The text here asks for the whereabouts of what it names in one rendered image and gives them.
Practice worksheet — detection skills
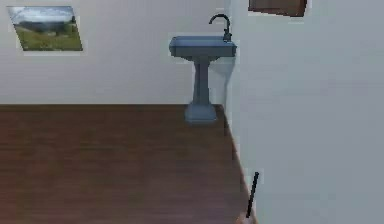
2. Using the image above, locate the black curved faucet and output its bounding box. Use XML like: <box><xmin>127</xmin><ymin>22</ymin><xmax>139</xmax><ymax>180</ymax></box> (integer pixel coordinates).
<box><xmin>208</xmin><ymin>13</ymin><xmax>233</xmax><ymax>43</ymax></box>

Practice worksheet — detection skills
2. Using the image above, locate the landscape picture on wall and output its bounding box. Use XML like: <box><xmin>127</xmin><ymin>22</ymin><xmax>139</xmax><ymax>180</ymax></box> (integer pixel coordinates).
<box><xmin>6</xmin><ymin>5</ymin><xmax>84</xmax><ymax>53</ymax></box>

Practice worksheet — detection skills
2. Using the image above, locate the brown framed picture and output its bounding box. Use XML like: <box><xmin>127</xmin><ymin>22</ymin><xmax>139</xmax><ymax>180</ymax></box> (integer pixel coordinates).
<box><xmin>247</xmin><ymin>0</ymin><xmax>308</xmax><ymax>18</ymax></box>

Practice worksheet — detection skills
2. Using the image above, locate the thin black stick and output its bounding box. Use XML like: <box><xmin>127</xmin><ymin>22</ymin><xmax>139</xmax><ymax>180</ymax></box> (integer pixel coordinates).
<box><xmin>245</xmin><ymin>171</ymin><xmax>260</xmax><ymax>219</ymax></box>

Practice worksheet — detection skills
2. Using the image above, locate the blue-grey pedestal sink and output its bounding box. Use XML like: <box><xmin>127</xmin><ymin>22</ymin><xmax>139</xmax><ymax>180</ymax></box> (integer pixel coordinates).
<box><xmin>168</xmin><ymin>35</ymin><xmax>238</xmax><ymax>125</ymax></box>

